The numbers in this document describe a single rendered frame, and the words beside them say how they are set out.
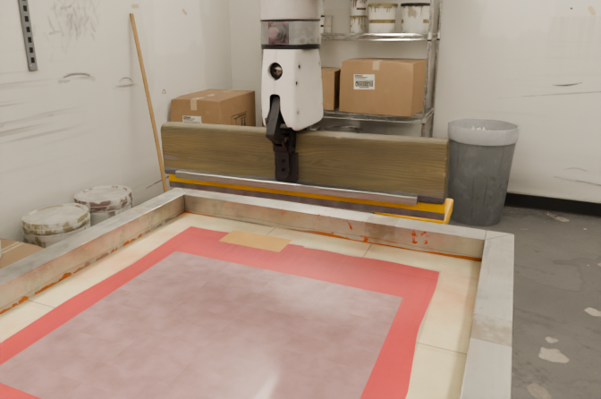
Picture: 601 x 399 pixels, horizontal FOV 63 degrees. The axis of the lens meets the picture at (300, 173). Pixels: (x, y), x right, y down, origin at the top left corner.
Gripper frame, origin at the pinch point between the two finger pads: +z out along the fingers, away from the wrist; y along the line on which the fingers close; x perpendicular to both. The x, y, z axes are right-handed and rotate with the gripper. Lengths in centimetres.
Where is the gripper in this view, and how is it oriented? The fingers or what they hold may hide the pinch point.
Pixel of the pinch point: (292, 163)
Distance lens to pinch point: 66.4
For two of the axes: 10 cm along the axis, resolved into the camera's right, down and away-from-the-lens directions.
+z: 0.1, 9.6, 2.8
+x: -9.2, -1.0, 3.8
